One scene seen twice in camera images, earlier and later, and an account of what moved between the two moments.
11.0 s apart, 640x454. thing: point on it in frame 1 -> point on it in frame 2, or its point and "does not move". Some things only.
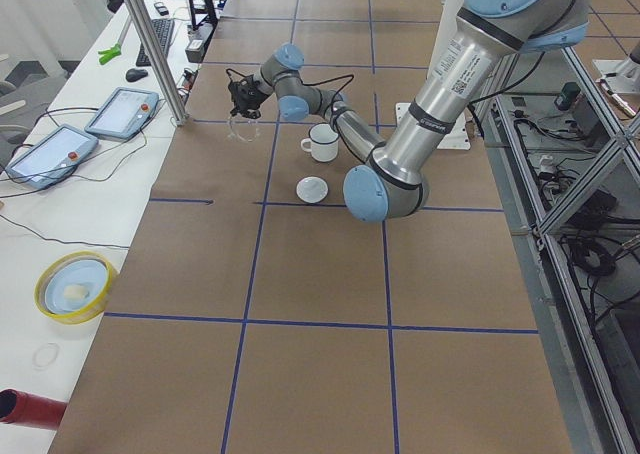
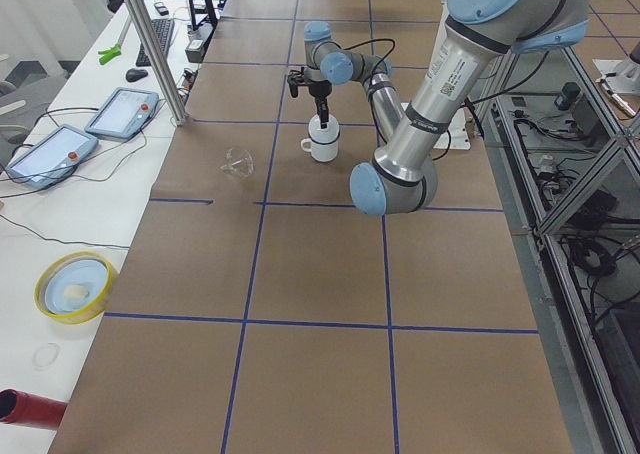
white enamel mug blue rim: (323, 143) does not move
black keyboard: (164, 29) does not move
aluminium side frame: (571, 167) does not move
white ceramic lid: (312, 189) -> (323, 135)
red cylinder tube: (28, 409) does not move
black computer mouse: (133, 74) does not move
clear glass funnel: (246, 129) -> (239, 162)
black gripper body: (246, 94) -> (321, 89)
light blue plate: (75, 285) does not move
